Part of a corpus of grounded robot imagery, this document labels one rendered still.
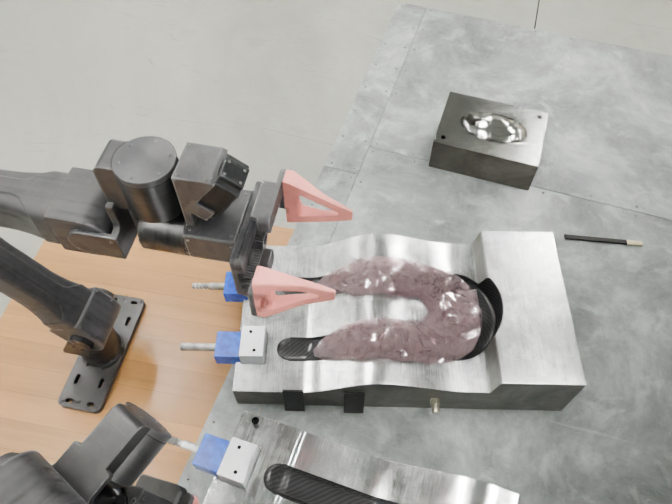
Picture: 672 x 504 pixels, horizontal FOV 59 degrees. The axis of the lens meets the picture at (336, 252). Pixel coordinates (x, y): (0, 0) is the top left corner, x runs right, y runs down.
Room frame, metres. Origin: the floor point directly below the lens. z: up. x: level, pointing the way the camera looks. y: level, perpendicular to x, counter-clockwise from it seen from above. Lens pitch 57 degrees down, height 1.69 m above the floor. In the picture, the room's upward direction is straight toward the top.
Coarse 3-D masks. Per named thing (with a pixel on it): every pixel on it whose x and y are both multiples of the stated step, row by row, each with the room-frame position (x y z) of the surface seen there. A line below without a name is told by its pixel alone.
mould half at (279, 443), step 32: (256, 416) 0.26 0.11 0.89; (288, 448) 0.21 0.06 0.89; (320, 448) 0.22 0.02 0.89; (352, 448) 0.22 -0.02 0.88; (256, 480) 0.17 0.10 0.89; (352, 480) 0.18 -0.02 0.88; (384, 480) 0.17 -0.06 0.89; (416, 480) 0.17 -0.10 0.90; (448, 480) 0.17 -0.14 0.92; (480, 480) 0.16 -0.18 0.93
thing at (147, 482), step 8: (144, 480) 0.15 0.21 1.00; (152, 480) 0.15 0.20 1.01; (160, 480) 0.15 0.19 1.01; (120, 488) 0.13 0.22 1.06; (144, 488) 0.14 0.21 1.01; (152, 488) 0.14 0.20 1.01; (160, 488) 0.14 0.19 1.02; (168, 488) 0.14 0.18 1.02; (176, 488) 0.14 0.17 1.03; (184, 488) 0.14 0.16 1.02; (160, 496) 0.13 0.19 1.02; (168, 496) 0.13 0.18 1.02; (176, 496) 0.13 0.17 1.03
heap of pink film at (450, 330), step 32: (352, 288) 0.45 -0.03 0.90; (384, 288) 0.45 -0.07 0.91; (416, 288) 0.45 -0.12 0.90; (448, 288) 0.45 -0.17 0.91; (384, 320) 0.40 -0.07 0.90; (448, 320) 0.40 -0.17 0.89; (480, 320) 0.41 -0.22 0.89; (320, 352) 0.36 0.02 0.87; (352, 352) 0.35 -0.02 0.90; (384, 352) 0.35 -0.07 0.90; (416, 352) 0.35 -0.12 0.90; (448, 352) 0.36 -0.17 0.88
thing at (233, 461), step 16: (192, 448) 0.21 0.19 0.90; (208, 448) 0.21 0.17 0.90; (224, 448) 0.21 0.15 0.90; (240, 448) 0.21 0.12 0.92; (256, 448) 0.21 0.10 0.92; (192, 464) 0.19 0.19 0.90; (208, 464) 0.19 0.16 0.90; (224, 464) 0.19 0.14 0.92; (240, 464) 0.19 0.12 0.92; (224, 480) 0.17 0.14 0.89; (240, 480) 0.17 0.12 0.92
